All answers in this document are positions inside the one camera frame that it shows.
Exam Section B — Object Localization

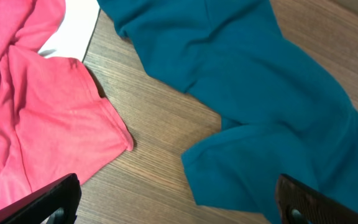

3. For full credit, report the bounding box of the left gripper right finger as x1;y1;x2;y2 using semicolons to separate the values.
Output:
275;174;358;224

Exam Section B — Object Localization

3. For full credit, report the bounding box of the white t-shirt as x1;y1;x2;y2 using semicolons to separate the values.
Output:
39;0;100;61

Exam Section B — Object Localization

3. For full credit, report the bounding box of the blue t-shirt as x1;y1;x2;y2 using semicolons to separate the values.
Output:
99;0;358;223

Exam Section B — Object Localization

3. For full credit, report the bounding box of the red t-shirt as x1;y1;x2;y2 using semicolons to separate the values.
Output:
0;0;134;209

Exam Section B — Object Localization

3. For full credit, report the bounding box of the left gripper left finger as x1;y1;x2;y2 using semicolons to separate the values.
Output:
0;173;81;224

